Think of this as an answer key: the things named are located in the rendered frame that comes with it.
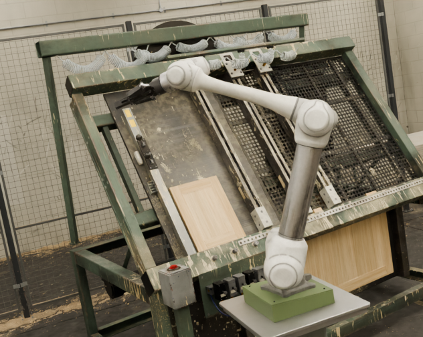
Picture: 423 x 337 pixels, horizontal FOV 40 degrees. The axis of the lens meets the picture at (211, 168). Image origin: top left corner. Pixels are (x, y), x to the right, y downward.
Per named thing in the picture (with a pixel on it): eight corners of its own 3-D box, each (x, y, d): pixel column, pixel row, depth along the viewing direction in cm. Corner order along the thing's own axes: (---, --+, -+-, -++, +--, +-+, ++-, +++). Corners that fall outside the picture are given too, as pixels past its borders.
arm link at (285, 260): (299, 283, 243) (299, 302, 221) (261, 275, 245) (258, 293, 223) (338, 103, 230) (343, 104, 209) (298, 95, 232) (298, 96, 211)
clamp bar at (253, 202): (256, 233, 327) (275, 215, 308) (174, 70, 368) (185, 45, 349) (270, 229, 332) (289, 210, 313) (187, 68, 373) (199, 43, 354)
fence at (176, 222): (185, 258, 304) (188, 255, 301) (120, 113, 336) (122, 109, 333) (194, 255, 306) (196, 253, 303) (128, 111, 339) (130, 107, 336)
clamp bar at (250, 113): (296, 220, 342) (316, 202, 323) (213, 64, 383) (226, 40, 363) (309, 215, 347) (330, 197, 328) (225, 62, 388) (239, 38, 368)
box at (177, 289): (175, 311, 268) (168, 275, 265) (163, 305, 278) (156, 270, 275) (197, 303, 274) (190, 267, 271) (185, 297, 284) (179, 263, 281)
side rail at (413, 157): (414, 183, 402) (424, 175, 393) (336, 60, 439) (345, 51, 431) (421, 180, 406) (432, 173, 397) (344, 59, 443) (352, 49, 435)
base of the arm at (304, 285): (324, 284, 253) (322, 272, 253) (284, 298, 242) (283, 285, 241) (297, 275, 269) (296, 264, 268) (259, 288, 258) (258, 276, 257)
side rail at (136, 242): (140, 277, 296) (145, 269, 287) (69, 105, 334) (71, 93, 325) (150, 273, 299) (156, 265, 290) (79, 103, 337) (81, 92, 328)
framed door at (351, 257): (293, 314, 364) (296, 315, 362) (280, 231, 356) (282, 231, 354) (391, 271, 408) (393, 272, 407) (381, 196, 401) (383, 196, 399)
